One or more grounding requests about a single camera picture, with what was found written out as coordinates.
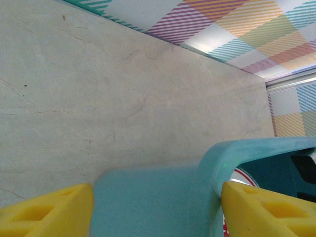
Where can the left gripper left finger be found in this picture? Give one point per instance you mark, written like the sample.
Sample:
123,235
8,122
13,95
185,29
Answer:
44,214

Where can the aluminium frame post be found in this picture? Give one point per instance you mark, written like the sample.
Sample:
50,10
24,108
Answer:
291,82

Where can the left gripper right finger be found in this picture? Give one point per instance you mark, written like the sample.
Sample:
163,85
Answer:
271,214

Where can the teal plastic bin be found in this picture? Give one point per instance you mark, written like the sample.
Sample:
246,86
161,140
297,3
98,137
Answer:
153,202

